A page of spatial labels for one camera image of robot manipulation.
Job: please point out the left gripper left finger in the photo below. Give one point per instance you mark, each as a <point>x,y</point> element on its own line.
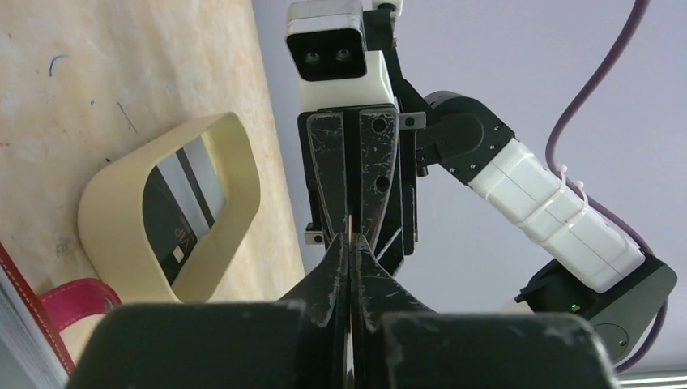
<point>298,341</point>

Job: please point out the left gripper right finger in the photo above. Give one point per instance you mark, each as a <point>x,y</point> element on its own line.
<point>398,342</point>

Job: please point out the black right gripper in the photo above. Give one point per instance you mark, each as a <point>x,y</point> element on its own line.
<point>357,162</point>

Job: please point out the black striped card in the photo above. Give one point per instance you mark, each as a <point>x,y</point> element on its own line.
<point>182,199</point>

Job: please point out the red leather card holder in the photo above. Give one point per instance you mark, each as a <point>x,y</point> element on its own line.
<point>61,307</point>

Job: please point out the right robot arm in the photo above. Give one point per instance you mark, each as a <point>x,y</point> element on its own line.
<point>597,272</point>

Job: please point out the beige oval tray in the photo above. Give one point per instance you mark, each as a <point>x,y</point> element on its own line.
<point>110,218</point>

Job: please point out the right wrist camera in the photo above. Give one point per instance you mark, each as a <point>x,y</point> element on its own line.
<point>338,50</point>

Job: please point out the aluminium frame rail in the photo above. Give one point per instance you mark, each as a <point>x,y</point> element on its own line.
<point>674,379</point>

